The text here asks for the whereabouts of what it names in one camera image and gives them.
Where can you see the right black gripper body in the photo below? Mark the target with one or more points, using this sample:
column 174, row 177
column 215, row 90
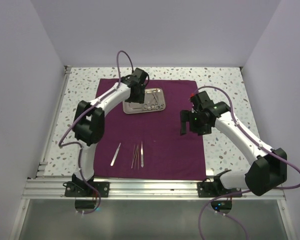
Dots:
column 196, row 124

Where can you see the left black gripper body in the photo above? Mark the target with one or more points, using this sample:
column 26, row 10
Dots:
column 139, row 97

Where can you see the broad steel forceps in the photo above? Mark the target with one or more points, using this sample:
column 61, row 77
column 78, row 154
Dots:
column 141, row 155

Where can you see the purple cloth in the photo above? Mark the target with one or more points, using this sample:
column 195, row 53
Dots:
column 167, row 154

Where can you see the angled steel forceps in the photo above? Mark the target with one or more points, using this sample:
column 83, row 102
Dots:
column 115, row 155

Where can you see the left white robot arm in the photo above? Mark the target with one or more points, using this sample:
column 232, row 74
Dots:
column 89, row 128

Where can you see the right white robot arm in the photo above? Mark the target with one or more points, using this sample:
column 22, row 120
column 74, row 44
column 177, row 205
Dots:
column 266, row 170

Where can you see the steel clamp in tray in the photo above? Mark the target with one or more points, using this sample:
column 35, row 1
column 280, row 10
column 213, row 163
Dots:
column 149, row 105

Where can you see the steel instrument tray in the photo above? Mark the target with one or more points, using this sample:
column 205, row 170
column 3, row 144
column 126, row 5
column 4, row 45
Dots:
column 134, row 108

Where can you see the steel scissors in tray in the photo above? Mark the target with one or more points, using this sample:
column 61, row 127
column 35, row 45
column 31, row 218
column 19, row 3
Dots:
column 157, row 105

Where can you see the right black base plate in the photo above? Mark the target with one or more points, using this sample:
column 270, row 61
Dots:
column 211, row 189

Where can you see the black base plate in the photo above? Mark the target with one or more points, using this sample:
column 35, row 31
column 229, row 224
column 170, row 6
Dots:
column 75, row 191
column 211, row 189

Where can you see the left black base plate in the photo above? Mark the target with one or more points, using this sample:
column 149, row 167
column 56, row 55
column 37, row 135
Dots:
column 75, row 191

